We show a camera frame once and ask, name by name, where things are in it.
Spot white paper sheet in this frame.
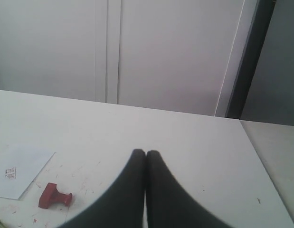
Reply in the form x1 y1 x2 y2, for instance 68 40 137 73
0 146 54 200

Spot white cabinet doors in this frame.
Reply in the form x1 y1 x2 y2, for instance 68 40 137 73
0 0 257 116

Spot dark vertical post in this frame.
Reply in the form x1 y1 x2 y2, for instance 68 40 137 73
225 0 276 119

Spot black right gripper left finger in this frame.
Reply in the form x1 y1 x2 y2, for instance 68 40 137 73
63 149 146 228

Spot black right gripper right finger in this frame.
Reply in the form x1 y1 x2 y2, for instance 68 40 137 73
145 149 294 228

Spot red plastic stamp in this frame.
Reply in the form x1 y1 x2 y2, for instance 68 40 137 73
38 183 73 209

